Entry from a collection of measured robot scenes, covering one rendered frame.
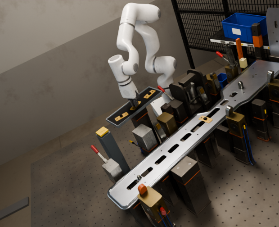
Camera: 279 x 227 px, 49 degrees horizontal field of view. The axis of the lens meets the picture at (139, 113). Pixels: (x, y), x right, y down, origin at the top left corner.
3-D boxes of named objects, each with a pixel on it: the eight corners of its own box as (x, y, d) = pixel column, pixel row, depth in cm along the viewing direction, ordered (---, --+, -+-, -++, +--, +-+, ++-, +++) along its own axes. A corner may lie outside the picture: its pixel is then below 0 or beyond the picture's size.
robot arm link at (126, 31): (147, 27, 177) (139, 77, 170) (125, 31, 185) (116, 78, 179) (139, 19, 169) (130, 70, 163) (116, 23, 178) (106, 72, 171)
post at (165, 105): (182, 155, 207) (165, 109, 185) (177, 152, 211) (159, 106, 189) (187, 150, 209) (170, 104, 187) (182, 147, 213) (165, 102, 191)
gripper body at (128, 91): (114, 84, 179) (121, 99, 185) (128, 84, 173) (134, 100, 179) (121, 76, 183) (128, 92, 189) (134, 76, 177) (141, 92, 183)
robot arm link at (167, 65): (161, 79, 238) (153, 53, 223) (184, 79, 229) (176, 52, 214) (156, 89, 230) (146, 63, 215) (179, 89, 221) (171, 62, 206)
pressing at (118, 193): (127, 215, 147) (126, 213, 146) (104, 192, 164) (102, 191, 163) (288, 65, 196) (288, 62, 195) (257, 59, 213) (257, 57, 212)
